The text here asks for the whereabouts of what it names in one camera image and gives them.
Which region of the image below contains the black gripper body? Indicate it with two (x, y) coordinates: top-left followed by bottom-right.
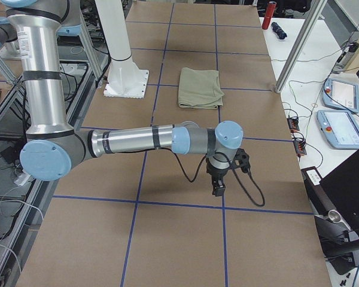
(206, 160), (230, 182)

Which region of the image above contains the aluminium frame post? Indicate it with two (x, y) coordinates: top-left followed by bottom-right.
(274, 0), (327, 94)

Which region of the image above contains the red cylindrical bottle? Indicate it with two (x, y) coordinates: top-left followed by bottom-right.
(261, 1), (277, 30)

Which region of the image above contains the orange electronics board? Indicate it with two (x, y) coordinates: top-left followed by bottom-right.
(293, 138), (307, 157)
(287, 117), (300, 133)

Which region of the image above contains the black laptop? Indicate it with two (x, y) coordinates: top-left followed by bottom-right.
(302, 146), (359, 234)

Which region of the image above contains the folded dark blue umbrella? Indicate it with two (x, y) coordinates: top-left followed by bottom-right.
(271, 22), (287, 40)

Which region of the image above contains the white central pedestal column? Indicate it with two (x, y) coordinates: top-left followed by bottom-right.
(95, 0), (149, 99)

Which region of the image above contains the aluminium side frame rail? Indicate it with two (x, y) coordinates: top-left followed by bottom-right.
(0, 29), (111, 287)

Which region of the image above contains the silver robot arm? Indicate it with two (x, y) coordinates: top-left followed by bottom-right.
(0, 17), (17, 48)
(4, 1), (244, 197)

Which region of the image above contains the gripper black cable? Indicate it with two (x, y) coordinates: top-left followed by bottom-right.
(176, 152), (266, 207)

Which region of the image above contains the near blue teach pendant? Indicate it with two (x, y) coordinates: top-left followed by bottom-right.
(317, 110), (359, 149)

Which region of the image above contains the blue teach pendant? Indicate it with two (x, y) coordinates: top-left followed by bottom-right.
(322, 78), (359, 114)
(317, 110), (359, 149)

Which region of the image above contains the far blue teach pendant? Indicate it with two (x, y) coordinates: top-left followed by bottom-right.
(322, 78), (359, 114)

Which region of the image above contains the green long-sleeve shirt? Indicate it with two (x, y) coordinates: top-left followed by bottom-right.
(178, 68), (224, 109)

